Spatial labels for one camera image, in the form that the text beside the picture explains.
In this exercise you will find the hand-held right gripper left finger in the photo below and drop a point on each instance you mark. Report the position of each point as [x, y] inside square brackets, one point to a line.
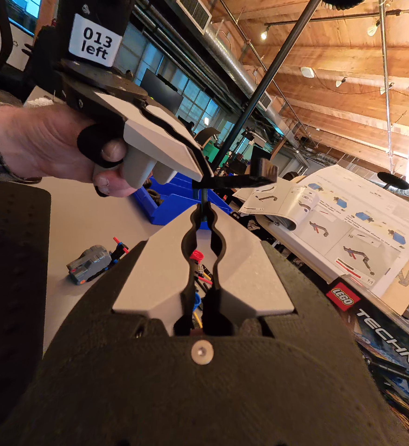
[152, 275]

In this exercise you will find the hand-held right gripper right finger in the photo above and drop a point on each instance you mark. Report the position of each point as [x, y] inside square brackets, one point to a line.
[256, 275]

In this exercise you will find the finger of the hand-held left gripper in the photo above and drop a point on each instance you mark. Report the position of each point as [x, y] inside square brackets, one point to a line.
[176, 127]
[155, 146]

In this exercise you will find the grey motor brick assembly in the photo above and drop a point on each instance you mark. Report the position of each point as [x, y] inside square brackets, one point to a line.
[85, 261]

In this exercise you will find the thin grey axle rod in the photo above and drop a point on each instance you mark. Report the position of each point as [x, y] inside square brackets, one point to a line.
[202, 205]

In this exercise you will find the black beam piece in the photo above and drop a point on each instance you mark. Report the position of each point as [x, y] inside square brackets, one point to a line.
[239, 179]

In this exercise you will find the instruction booklet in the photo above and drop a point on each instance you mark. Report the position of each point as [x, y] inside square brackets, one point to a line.
[347, 216]

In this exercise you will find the person's left hand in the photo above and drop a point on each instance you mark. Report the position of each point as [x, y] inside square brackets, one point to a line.
[40, 139]

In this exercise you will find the large dark monitor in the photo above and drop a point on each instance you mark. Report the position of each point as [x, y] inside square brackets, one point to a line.
[160, 90]

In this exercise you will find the red toy wheel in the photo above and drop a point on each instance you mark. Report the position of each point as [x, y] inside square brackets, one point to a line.
[197, 256]

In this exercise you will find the yellow axle rod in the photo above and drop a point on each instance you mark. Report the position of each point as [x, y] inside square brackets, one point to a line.
[206, 275]

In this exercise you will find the blue toy wheel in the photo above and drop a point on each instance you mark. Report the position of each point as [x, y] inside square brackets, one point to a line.
[197, 301]

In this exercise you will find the red axle rod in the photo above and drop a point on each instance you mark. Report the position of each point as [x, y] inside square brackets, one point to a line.
[204, 280]

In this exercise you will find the blue plastic bin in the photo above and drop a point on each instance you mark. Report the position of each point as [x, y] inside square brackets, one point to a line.
[176, 202]

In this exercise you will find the black steel column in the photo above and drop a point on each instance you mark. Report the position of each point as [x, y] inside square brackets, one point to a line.
[260, 87]

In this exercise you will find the dark printed toy box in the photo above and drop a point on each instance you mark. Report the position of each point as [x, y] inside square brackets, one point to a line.
[382, 331]

